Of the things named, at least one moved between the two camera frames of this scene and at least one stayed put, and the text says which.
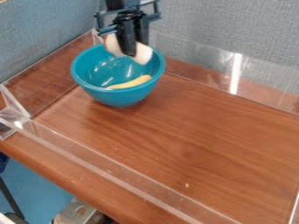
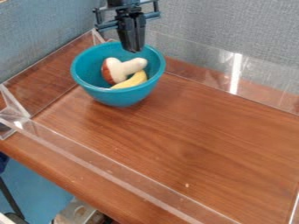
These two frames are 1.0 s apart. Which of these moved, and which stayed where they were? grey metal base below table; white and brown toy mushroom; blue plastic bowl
Moved: white and brown toy mushroom
Stayed: grey metal base below table; blue plastic bowl
